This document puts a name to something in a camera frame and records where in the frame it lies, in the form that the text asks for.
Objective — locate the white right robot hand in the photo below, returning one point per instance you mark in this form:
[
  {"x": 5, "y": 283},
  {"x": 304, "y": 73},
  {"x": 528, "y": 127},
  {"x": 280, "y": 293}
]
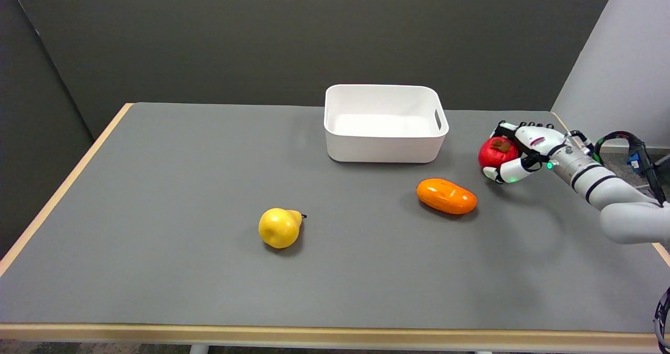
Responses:
[{"x": 528, "y": 150}]

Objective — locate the red persimmon fruit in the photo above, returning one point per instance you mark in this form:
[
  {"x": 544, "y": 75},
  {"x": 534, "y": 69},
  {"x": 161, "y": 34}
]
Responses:
[{"x": 497, "y": 152}]

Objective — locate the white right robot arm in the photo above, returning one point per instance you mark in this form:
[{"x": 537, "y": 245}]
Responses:
[{"x": 612, "y": 194}]

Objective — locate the orange oblong fruit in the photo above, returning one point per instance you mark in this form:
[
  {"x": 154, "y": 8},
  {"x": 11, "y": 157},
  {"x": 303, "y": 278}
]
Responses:
[{"x": 446, "y": 196}]

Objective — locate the white plastic bin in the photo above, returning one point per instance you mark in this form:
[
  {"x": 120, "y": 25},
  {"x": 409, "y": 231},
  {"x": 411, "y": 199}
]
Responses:
[{"x": 386, "y": 123}]

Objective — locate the grey table mat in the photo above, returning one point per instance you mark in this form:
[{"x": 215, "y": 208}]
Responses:
[{"x": 324, "y": 223}]

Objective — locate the yellow pear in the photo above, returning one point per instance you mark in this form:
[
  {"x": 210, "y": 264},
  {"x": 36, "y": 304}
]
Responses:
[{"x": 280, "y": 228}]

